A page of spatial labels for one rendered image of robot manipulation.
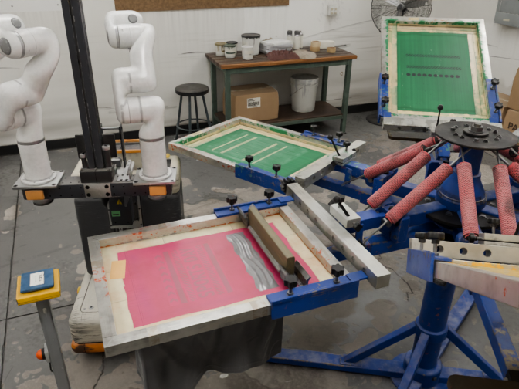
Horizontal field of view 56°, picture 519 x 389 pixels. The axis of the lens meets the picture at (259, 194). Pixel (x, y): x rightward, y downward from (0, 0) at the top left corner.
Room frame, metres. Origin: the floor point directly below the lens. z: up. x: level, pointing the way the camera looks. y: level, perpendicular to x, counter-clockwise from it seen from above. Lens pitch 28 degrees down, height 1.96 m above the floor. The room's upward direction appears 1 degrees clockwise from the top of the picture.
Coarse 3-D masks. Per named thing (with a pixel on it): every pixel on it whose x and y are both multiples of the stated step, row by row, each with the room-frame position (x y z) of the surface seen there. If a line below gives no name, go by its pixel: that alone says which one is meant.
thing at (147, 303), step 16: (240, 272) 1.35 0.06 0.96; (272, 272) 1.35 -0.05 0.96; (128, 288) 1.26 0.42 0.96; (144, 288) 1.26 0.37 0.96; (160, 288) 1.26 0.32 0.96; (240, 288) 1.26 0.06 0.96; (256, 288) 1.26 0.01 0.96; (288, 288) 1.27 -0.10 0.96; (128, 304) 1.18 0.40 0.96; (144, 304) 1.18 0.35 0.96; (160, 304) 1.18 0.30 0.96; (192, 304) 1.18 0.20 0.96; (208, 304) 1.18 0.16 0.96; (224, 304) 1.18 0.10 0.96; (144, 320) 1.11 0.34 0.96; (160, 320) 1.11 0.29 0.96
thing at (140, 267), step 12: (240, 228) 1.63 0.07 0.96; (276, 228) 1.63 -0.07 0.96; (180, 240) 1.54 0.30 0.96; (192, 240) 1.54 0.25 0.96; (204, 240) 1.54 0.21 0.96; (216, 240) 1.54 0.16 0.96; (252, 240) 1.55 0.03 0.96; (120, 252) 1.46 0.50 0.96; (132, 252) 1.46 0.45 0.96; (144, 252) 1.46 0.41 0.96; (156, 252) 1.46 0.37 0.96; (216, 252) 1.46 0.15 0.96; (228, 252) 1.46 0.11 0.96; (264, 252) 1.47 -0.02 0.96; (132, 264) 1.39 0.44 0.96; (144, 264) 1.39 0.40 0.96; (132, 276) 1.32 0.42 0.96; (144, 276) 1.32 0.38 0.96; (156, 276) 1.32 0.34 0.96
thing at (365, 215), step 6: (372, 210) 1.64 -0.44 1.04; (360, 216) 1.59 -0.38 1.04; (366, 216) 1.59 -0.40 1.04; (372, 216) 1.59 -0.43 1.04; (378, 216) 1.59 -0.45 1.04; (360, 222) 1.56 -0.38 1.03; (366, 222) 1.57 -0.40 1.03; (372, 222) 1.58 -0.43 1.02; (378, 222) 1.59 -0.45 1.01; (348, 228) 1.54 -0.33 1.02; (366, 228) 1.57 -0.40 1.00
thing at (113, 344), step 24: (264, 216) 1.72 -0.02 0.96; (288, 216) 1.67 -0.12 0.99; (96, 240) 1.48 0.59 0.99; (120, 240) 1.51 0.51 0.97; (312, 240) 1.50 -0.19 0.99; (96, 264) 1.34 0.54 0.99; (96, 288) 1.21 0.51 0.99; (216, 312) 1.11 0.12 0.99; (240, 312) 1.11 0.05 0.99; (264, 312) 1.13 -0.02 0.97; (120, 336) 1.01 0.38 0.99; (144, 336) 1.01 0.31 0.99; (168, 336) 1.03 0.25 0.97
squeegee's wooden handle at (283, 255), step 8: (256, 208) 1.61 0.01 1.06; (248, 216) 1.61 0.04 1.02; (256, 216) 1.55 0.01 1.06; (256, 224) 1.53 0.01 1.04; (264, 224) 1.49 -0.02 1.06; (256, 232) 1.53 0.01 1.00; (264, 232) 1.46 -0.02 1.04; (272, 232) 1.44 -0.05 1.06; (264, 240) 1.46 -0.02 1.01; (272, 240) 1.40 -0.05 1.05; (280, 240) 1.39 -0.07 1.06; (272, 248) 1.39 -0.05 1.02; (280, 248) 1.34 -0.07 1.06; (280, 256) 1.33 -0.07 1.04; (288, 256) 1.29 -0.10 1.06; (280, 264) 1.33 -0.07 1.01; (288, 264) 1.29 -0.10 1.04; (288, 272) 1.29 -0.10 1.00
